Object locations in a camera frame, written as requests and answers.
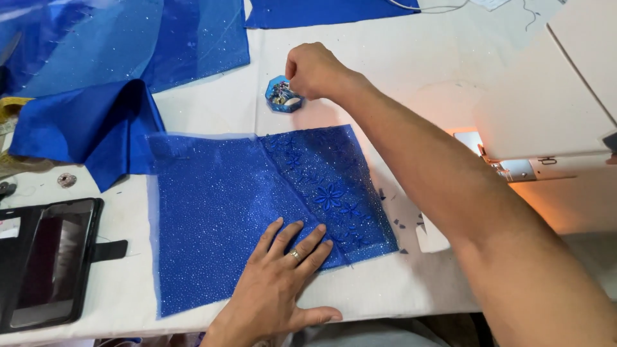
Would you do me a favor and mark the person's left hand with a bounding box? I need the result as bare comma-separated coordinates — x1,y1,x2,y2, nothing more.
211,217,343,341

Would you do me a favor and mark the person's right hand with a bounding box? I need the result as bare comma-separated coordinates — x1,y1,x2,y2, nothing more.
284,42,361,102

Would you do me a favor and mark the blue glitter embroidered fabric piece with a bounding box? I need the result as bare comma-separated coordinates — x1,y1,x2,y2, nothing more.
146,124,400,319

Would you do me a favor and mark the blue hexagonal pin box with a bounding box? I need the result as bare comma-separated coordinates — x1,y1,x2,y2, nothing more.
264,75,305,114

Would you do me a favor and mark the flat blue satin fabric piece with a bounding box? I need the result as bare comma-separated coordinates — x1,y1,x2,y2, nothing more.
245,0,421,30

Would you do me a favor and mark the sheer blue glitter tulle fabric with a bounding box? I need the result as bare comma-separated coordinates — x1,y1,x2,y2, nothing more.
0,0,251,98

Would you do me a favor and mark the folded blue satin fabric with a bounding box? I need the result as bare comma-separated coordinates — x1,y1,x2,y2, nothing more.
8,78,166,193

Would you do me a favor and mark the white paper sheet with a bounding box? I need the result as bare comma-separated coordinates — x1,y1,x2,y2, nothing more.
469,0,513,12

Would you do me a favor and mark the dark loose thread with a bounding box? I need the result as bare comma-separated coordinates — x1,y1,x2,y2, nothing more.
522,0,540,32

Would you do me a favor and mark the white sewing machine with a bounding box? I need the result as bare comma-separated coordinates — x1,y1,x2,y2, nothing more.
416,0,617,254

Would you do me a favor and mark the person's grey clothing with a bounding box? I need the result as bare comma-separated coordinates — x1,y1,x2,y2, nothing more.
287,318,451,347

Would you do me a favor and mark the phone in black wallet case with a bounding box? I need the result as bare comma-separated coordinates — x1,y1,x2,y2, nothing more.
0,197,129,334

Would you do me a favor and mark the white cable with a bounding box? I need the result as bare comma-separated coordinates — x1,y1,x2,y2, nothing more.
386,0,470,14

